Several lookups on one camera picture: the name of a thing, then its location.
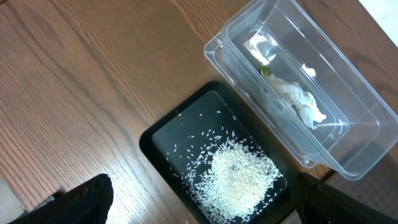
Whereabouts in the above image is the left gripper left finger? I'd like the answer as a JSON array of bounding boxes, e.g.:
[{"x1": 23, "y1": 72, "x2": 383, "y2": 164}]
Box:
[{"x1": 10, "y1": 174, "x2": 114, "y2": 224}]

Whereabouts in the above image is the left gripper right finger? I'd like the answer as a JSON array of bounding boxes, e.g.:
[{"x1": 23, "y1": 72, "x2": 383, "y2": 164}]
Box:
[{"x1": 290, "y1": 172, "x2": 397, "y2": 224}]

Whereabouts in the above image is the pile of white rice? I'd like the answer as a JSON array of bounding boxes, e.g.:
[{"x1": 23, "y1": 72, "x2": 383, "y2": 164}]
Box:
[{"x1": 159, "y1": 110, "x2": 284, "y2": 223}]

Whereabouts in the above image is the white tissue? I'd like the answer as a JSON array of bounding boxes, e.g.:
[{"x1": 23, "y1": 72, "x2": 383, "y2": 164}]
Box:
[{"x1": 264, "y1": 73, "x2": 327, "y2": 129}]

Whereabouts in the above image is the yellow green snack wrapper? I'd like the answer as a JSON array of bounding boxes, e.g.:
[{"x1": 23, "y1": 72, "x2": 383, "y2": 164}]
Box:
[{"x1": 258, "y1": 65, "x2": 269, "y2": 77}]

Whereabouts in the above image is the dark brown serving tray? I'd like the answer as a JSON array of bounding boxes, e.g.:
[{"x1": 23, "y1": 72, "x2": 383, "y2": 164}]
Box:
[{"x1": 326, "y1": 152, "x2": 397, "y2": 219}]

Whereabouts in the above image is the clear plastic bin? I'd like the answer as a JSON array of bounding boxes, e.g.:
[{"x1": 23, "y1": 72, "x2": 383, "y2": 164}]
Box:
[{"x1": 204, "y1": 0, "x2": 397, "y2": 180}]

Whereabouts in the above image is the black plastic tray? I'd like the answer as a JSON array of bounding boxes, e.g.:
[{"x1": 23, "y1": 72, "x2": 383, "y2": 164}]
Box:
[{"x1": 139, "y1": 81, "x2": 294, "y2": 223}]

